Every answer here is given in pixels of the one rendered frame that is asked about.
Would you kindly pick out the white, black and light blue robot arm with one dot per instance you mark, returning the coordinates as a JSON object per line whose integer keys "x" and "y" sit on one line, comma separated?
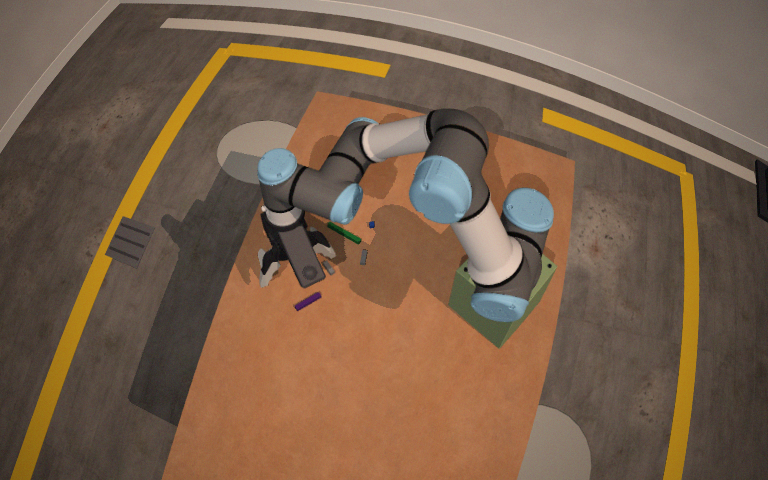
{"x": 447, "y": 182}

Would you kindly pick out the purple rod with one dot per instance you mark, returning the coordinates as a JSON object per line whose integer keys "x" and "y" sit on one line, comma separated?
{"x": 308, "y": 301}

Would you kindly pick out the dark green rod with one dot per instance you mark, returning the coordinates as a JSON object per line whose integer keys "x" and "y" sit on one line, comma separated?
{"x": 344, "y": 233}

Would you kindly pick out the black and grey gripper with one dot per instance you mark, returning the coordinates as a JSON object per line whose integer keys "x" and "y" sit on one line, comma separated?
{"x": 270, "y": 262}

